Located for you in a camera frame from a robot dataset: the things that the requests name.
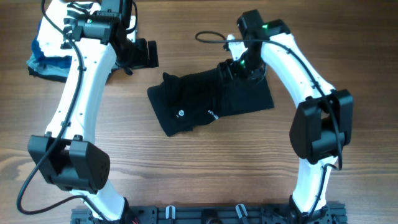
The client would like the black polo shirt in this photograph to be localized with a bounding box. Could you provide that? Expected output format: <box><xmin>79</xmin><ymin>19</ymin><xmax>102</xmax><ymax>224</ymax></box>
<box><xmin>147</xmin><ymin>68</ymin><xmax>274</xmax><ymax>137</ymax></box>

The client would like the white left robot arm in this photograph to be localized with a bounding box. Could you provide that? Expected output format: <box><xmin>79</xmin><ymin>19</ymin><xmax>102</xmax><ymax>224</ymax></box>
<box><xmin>28</xmin><ymin>11</ymin><xmax>159</xmax><ymax>223</ymax></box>

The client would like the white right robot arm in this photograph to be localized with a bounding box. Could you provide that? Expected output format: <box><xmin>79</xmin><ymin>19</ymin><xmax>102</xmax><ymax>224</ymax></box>
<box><xmin>219</xmin><ymin>9</ymin><xmax>353</xmax><ymax>223</ymax></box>

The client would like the blue folded garment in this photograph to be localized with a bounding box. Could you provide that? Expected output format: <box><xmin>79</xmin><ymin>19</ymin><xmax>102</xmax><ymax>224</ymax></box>
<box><xmin>31</xmin><ymin>21</ymin><xmax>72</xmax><ymax>68</ymax></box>

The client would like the light blue denim garment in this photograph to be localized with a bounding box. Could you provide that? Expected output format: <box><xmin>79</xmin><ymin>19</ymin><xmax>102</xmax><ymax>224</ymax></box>
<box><xmin>27</xmin><ymin>54</ymin><xmax>70</xmax><ymax>79</ymax></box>

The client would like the white shirt with black print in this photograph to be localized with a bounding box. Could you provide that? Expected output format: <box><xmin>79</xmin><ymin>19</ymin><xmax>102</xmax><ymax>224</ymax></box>
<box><xmin>37</xmin><ymin>0</ymin><xmax>100</xmax><ymax>57</ymax></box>

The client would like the black folded garment under pile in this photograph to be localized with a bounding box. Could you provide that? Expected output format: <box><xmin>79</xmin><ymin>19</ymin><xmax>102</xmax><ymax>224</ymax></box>
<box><xmin>27</xmin><ymin>67</ymin><xmax>68</xmax><ymax>83</ymax></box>

